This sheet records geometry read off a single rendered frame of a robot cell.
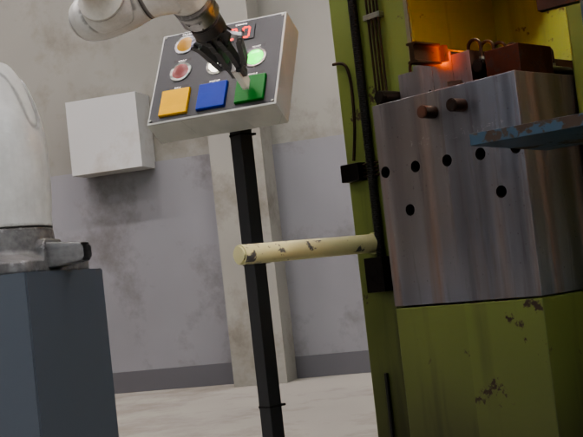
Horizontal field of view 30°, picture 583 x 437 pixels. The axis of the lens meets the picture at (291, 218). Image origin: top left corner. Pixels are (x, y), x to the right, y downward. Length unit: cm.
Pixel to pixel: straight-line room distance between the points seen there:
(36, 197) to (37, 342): 19
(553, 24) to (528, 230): 77
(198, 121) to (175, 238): 365
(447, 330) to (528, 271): 24
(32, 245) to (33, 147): 12
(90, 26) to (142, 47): 412
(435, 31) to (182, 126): 65
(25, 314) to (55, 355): 7
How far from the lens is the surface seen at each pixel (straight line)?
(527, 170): 217
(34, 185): 137
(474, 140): 183
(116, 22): 229
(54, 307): 133
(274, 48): 262
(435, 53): 236
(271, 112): 253
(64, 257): 135
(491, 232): 222
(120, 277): 637
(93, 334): 142
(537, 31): 282
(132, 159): 615
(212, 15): 235
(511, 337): 222
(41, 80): 668
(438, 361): 234
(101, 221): 641
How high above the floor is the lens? 56
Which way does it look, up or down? 3 degrees up
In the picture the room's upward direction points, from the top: 6 degrees counter-clockwise
